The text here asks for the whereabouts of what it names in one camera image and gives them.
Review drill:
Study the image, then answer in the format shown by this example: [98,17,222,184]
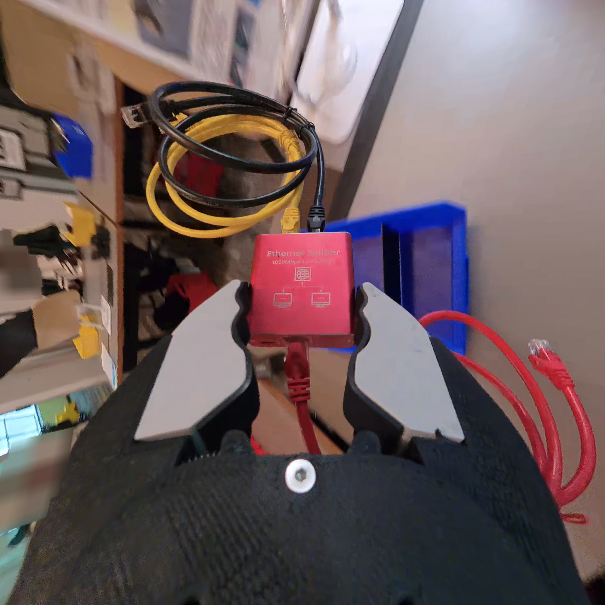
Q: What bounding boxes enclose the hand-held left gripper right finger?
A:
[343,282,466,450]

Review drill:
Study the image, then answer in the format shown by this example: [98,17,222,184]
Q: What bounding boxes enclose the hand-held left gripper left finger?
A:
[134,279,262,442]

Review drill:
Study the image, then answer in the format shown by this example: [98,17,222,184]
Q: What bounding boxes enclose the red ethernet cable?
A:
[248,309,597,513]

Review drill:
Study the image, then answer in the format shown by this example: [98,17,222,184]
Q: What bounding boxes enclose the blue plastic bin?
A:
[300,201,470,355]

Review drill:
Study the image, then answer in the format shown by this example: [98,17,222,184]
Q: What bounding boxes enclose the red ethernet splitter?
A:
[247,232,356,349]

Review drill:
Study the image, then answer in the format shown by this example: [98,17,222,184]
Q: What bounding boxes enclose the black ethernet cable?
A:
[120,81,328,234]

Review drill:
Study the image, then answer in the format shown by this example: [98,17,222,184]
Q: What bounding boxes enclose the yellow ethernet cable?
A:
[146,113,308,239]

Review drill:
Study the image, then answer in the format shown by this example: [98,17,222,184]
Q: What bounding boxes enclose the cluttered storage rack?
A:
[0,0,124,544]

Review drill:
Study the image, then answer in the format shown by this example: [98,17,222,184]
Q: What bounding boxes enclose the small blue bin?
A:
[49,113,94,179]

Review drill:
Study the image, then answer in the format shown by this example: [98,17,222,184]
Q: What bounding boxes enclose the dark grey strip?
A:
[328,0,426,220]

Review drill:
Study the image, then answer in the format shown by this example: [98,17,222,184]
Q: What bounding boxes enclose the white rounded panel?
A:
[291,0,406,145]

